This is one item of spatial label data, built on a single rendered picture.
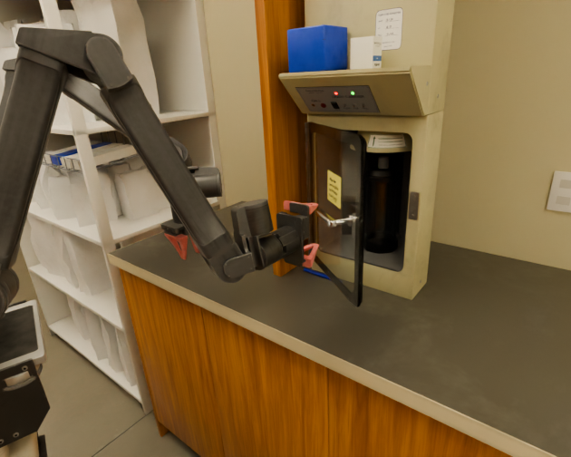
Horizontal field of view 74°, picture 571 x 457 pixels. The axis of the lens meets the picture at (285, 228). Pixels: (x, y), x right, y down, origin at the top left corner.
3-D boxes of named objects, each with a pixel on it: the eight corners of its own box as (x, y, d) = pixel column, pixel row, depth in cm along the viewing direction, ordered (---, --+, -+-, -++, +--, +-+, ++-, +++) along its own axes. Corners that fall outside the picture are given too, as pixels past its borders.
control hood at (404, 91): (306, 112, 102) (304, 72, 98) (429, 115, 83) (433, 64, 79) (279, 117, 93) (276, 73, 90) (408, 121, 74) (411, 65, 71)
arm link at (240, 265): (214, 269, 74) (226, 280, 67) (198, 212, 72) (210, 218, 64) (269, 251, 79) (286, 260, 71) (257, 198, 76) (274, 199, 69)
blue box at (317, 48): (312, 72, 96) (311, 31, 92) (347, 69, 90) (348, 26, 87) (288, 72, 89) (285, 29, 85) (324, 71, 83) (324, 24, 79)
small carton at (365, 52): (359, 69, 85) (360, 39, 83) (381, 67, 83) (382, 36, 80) (350, 69, 82) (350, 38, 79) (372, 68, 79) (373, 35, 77)
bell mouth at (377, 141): (369, 139, 113) (370, 120, 111) (430, 142, 103) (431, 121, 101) (339, 150, 101) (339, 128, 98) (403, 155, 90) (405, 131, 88)
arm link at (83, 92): (53, 88, 100) (27, 63, 89) (67, 72, 101) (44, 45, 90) (184, 181, 97) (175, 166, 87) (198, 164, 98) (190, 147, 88)
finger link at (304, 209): (329, 196, 82) (303, 208, 75) (329, 228, 84) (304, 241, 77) (303, 192, 86) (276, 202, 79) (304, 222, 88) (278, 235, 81)
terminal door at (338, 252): (313, 256, 116) (309, 121, 101) (360, 310, 89) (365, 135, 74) (310, 257, 116) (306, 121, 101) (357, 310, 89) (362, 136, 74)
